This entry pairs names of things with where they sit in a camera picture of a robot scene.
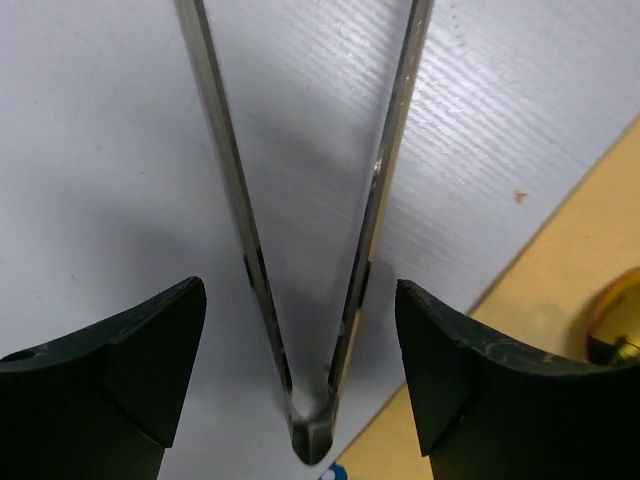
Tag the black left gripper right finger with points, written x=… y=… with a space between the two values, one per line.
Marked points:
x=487 y=406

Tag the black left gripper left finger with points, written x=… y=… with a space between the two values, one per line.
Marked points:
x=103 y=402

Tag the silver metal tongs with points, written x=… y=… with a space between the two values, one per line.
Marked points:
x=311 y=437

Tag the yellow vehicle print placemat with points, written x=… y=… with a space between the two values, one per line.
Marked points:
x=544 y=298

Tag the gold metal spoon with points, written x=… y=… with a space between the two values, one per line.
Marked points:
x=607 y=328

